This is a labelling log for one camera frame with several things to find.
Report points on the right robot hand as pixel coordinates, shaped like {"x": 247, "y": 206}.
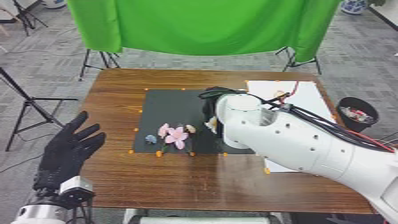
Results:
{"x": 208, "y": 108}

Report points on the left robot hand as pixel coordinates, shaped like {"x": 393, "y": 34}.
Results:
{"x": 66, "y": 151}

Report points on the white flower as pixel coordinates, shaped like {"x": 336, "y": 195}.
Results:
{"x": 210, "y": 123}

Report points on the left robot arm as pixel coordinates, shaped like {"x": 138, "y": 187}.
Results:
{"x": 51, "y": 204}

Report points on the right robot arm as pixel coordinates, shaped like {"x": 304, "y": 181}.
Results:
{"x": 307, "y": 146}

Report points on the dark mat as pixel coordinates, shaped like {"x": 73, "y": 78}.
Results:
{"x": 169, "y": 110}

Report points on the cream flower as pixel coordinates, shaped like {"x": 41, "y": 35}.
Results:
{"x": 190, "y": 128}

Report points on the large pink flower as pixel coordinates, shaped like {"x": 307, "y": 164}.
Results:
{"x": 176, "y": 136}

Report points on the blue flower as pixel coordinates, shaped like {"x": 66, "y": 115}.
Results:
{"x": 151, "y": 139}

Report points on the black tripod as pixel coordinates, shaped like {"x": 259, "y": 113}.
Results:
{"x": 28, "y": 103}

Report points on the white sheet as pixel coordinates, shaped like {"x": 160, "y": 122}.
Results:
{"x": 307, "y": 96}

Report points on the black cloth stand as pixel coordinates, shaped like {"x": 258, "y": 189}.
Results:
{"x": 98, "y": 63}
{"x": 298, "y": 61}

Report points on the black bin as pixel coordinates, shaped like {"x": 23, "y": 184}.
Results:
{"x": 357, "y": 113}

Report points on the pale grey bar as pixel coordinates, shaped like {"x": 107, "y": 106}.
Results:
{"x": 201, "y": 220}

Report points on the blue and white vase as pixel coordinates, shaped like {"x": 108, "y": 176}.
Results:
{"x": 353, "y": 6}

